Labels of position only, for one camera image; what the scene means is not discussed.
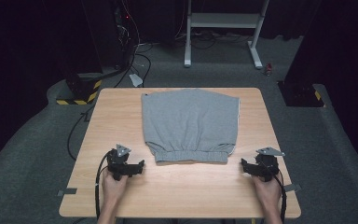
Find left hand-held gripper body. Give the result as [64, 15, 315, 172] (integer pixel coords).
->
[106, 143, 138, 182]

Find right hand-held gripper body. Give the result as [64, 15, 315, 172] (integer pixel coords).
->
[254, 147, 286, 182]

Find grey pants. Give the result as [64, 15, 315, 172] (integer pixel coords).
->
[141, 88, 241, 165]

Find person's left hand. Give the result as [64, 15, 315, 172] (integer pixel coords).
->
[101, 169, 129, 203]

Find person's right hand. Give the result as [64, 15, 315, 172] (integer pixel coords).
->
[252, 172, 283, 206]

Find grey tape strip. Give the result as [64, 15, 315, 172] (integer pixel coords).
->
[57, 188, 78, 197]
[282, 183, 302, 193]

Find black yellow striped base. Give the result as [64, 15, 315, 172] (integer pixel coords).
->
[277, 81, 326, 108]
[55, 78, 103, 106]

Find white paper scrap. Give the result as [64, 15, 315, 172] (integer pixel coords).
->
[129, 73, 144, 88]

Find dark equipment rack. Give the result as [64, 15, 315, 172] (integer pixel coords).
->
[80, 0, 138, 71]

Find white metal stand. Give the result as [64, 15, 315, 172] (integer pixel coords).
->
[184, 0, 270, 70]

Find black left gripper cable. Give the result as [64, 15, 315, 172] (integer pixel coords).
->
[94, 150, 113, 220]

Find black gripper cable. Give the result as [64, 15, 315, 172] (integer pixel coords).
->
[94, 150, 113, 220]
[273, 174, 288, 224]

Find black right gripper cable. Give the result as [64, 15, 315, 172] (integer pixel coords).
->
[273, 174, 288, 224]

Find black floor cable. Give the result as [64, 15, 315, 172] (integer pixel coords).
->
[67, 104, 96, 161]

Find bundle of black cables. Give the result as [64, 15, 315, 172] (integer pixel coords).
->
[113, 43, 153, 89]

